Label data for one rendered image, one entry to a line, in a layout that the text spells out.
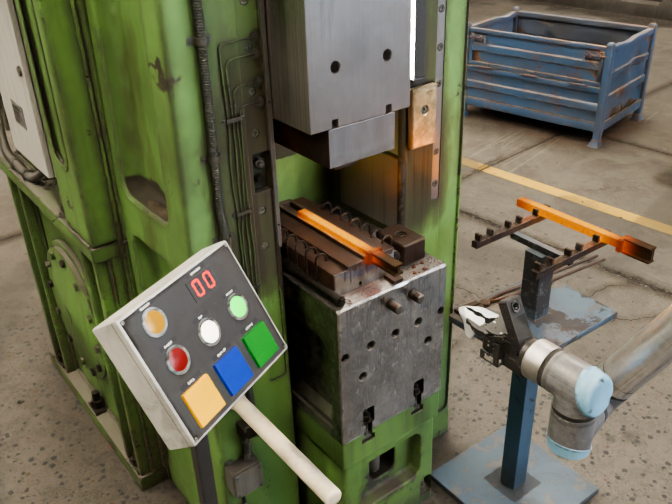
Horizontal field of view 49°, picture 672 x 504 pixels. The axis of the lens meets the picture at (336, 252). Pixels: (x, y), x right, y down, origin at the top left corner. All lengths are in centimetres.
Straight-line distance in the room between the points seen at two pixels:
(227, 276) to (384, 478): 110
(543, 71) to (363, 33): 396
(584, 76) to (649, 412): 293
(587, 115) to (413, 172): 349
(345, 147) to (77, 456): 170
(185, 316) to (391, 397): 85
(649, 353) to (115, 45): 141
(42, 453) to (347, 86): 189
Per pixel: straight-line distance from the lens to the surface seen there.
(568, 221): 219
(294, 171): 228
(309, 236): 202
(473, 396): 301
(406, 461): 247
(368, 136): 177
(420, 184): 215
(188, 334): 146
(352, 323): 188
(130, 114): 200
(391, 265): 183
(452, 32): 210
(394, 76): 178
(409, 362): 212
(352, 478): 224
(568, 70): 550
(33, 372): 342
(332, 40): 164
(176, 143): 166
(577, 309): 229
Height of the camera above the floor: 194
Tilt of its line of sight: 29 degrees down
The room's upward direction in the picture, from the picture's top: 2 degrees counter-clockwise
